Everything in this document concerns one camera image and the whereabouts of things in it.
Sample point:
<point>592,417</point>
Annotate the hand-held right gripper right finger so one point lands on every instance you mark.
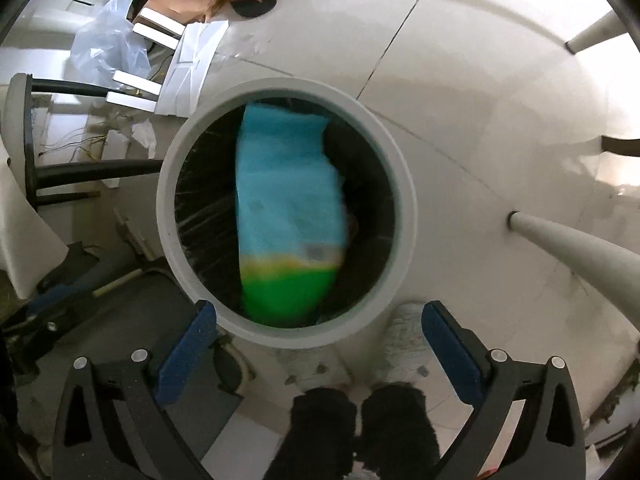
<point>447,347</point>

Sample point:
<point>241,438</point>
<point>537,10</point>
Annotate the person's left white slipper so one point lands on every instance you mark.
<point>312,367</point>

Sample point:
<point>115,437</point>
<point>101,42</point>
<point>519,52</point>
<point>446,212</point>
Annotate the person's right leg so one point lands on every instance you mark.
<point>400,430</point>

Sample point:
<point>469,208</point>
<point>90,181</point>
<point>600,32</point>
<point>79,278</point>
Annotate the person's right white slipper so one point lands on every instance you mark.
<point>407,340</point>

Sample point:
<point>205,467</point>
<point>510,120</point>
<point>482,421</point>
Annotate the white folded paper sheet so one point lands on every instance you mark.
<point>192,60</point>

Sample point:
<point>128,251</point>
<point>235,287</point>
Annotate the beige table leg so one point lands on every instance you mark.
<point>575,252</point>
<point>597,32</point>

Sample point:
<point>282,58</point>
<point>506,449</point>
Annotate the white chair seat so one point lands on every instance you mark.
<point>20,220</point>

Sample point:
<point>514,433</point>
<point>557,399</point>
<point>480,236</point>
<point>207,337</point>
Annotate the black bin liner bag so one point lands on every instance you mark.
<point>205,200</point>

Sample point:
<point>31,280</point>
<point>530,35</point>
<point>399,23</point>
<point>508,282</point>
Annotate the person's leg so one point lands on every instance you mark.
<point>320,435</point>
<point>400,430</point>

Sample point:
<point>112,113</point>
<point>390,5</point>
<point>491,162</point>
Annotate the person's left leg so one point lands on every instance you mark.
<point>320,435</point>

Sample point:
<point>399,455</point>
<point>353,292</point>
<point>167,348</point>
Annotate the blue green snack packet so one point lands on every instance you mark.
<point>287,200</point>

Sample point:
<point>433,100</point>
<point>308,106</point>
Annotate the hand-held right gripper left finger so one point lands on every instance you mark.
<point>186,347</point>

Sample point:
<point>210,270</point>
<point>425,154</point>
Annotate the white round trash bin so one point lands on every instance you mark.
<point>407,240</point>

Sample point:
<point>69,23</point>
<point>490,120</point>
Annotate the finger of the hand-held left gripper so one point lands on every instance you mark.
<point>62,292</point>

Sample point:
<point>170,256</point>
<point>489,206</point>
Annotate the dark furniture leg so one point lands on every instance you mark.
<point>622,143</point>

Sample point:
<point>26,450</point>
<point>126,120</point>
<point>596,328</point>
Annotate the black chair frame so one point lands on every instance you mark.
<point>75,167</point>

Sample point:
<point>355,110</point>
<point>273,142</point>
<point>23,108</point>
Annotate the white furniture leg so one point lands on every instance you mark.
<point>132,91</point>
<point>157,27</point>

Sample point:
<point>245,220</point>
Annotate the crumpled white tissue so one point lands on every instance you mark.
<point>145,135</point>

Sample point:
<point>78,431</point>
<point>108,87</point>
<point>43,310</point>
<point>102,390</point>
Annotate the clear plastic bag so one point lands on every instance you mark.
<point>107,40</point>

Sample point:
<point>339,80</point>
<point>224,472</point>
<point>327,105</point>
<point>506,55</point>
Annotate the person's white slipper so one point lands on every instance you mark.
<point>312,367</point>
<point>407,340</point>

